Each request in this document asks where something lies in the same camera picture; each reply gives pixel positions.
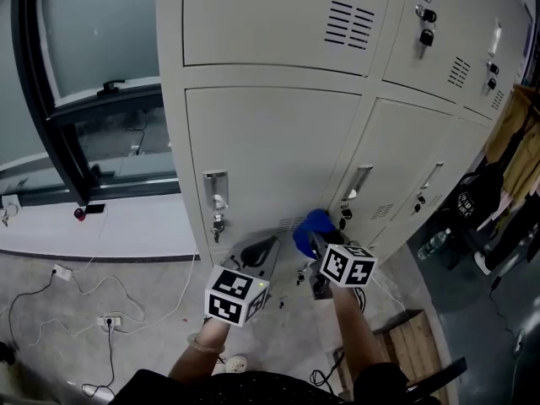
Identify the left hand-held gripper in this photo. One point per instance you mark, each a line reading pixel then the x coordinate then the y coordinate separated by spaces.
pixel 234 293

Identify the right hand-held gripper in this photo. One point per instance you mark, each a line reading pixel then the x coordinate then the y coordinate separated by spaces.
pixel 346 266

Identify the blue wiping cloth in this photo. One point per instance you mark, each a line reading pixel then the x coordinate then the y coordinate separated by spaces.
pixel 314 222

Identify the grey metal locker door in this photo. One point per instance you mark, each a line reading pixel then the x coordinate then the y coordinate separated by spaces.
pixel 270 150

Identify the grey metal locker cabinet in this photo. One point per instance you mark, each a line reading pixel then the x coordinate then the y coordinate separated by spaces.
pixel 274 23

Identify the person's left forearm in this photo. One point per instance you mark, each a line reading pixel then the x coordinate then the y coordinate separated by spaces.
pixel 198 361

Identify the person's right forearm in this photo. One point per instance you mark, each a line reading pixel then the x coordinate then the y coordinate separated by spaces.
pixel 358 331

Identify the person's white shoe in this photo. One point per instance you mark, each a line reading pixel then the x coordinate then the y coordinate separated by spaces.
pixel 235 364

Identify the clear water bottle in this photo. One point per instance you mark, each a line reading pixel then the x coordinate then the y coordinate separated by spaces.
pixel 434 243

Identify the person's black top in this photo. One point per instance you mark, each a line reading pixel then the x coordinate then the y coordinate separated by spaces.
pixel 219 388

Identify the wooden pallet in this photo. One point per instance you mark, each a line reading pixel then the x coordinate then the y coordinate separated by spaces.
pixel 413 344

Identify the black printed tote bag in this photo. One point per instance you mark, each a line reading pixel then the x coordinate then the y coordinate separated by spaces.
pixel 476 201

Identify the white power strip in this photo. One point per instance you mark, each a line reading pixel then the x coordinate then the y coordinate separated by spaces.
pixel 62 272
pixel 109 322

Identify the black phone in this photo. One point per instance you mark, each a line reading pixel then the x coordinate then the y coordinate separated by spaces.
pixel 95 208

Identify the small red round object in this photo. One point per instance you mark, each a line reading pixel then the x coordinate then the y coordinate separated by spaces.
pixel 80 214

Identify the black power adapter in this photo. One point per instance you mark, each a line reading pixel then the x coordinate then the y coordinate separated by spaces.
pixel 7 352

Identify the small frosted window panel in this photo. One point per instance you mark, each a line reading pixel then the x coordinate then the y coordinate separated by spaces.
pixel 97 28

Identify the large frosted window panel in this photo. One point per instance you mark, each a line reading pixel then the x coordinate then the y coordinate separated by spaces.
pixel 17 99

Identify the black window frame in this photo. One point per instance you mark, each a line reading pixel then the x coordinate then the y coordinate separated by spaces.
pixel 105 104

